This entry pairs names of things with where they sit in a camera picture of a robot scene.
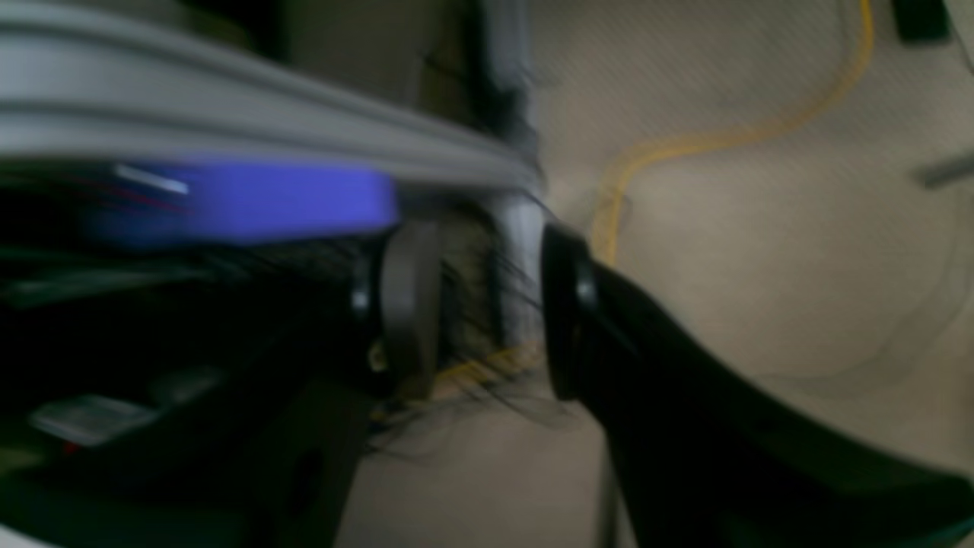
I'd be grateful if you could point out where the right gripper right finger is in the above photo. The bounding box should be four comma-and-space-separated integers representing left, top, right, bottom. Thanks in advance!
540, 223, 972, 547

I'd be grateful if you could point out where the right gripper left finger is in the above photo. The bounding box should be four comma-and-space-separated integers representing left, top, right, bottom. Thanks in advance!
2, 221, 442, 547

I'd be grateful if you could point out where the blue blurred box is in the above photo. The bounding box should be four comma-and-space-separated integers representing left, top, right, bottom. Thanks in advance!
83, 161, 401, 252

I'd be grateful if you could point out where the yellow floor cable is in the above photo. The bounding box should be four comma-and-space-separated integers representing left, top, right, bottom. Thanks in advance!
426, 0, 876, 381

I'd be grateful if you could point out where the grey metal frame rail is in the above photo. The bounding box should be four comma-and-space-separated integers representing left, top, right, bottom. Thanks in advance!
1, 2, 542, 190

